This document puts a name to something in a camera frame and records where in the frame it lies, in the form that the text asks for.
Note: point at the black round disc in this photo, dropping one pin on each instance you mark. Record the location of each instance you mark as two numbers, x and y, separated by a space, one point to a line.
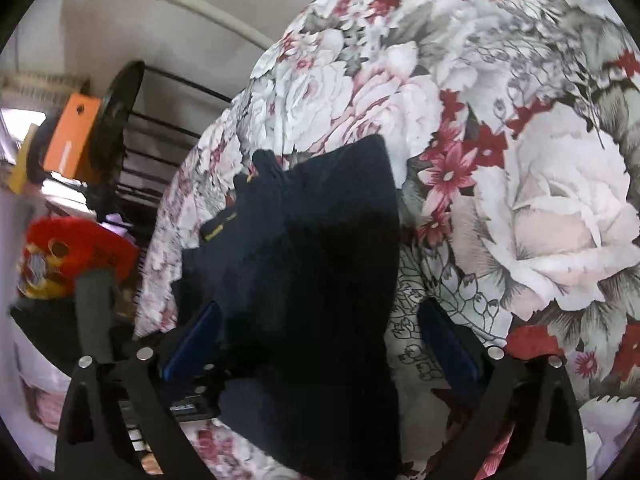
112 125

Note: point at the white curved pipe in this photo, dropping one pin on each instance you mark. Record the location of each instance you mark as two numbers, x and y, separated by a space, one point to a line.
210 7

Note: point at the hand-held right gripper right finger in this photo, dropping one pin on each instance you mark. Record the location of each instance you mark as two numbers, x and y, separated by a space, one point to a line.
447 350

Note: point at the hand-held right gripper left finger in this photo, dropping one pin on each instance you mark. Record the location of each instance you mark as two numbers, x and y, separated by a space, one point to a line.
192 345

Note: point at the yellow object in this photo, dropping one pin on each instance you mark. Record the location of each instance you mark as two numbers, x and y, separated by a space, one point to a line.
22 165

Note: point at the white pink cloth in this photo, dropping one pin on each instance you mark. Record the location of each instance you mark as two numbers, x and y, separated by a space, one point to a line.
40 390

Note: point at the red plush toy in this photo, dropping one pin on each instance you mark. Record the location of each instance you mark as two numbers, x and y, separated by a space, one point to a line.
80 245

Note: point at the black metal rack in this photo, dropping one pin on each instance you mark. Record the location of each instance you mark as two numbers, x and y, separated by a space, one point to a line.
160 150

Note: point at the floral bed sheet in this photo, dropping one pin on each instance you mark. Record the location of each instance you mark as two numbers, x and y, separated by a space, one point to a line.
550 210

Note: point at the navy shorts with yellow stripes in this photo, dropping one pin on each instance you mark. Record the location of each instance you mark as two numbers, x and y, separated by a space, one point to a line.
310 285

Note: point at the orange box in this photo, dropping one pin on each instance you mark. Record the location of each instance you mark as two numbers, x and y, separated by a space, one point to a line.
70 135

